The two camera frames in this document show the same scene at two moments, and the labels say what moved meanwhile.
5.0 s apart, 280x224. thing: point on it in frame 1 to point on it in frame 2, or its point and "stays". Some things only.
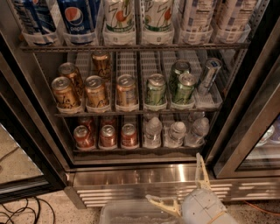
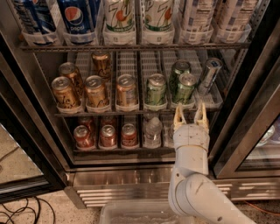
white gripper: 202,206 to 191,136
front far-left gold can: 64,93 stays
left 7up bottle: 119,22 stays
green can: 184,91 stays
